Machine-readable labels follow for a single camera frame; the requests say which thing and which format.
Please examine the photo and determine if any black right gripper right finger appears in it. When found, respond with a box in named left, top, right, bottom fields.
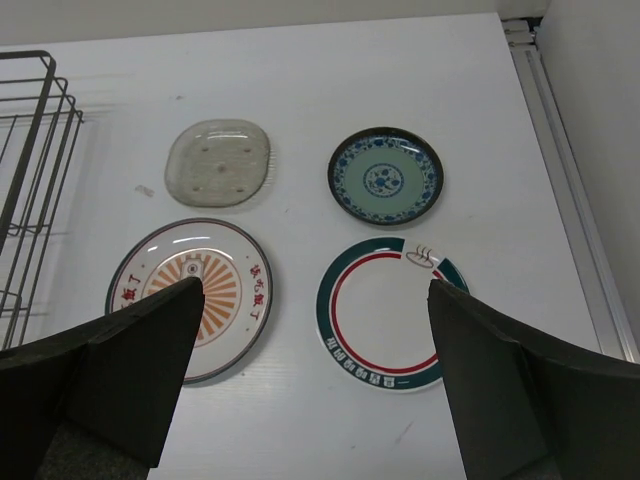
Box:
left=428, top=280, right=639, bottom=479

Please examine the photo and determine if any dark wire dish rack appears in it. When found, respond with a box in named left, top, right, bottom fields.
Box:
left=1, top=49, right=84, bottom=349

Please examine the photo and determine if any teal red ring plate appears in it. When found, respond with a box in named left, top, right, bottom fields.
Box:
left=316, top=236, right=468, bottom=392

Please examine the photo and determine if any orange sunburst white plate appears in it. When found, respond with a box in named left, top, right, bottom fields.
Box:
left=105, top=218, right=274, bottom=384

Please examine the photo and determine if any clear glass square plate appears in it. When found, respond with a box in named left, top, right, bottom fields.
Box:
left=164, top=119, right=271, bottom=208

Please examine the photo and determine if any aluminium rail frame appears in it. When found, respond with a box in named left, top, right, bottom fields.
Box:
left=502, top=18, right=639, bottom=363

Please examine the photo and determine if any blue floral green plate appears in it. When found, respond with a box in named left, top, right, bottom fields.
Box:
left=327, top=127, right=445, bottom=226

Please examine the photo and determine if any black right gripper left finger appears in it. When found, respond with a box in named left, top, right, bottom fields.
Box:
left=1, top=277, right=204, bottom=479

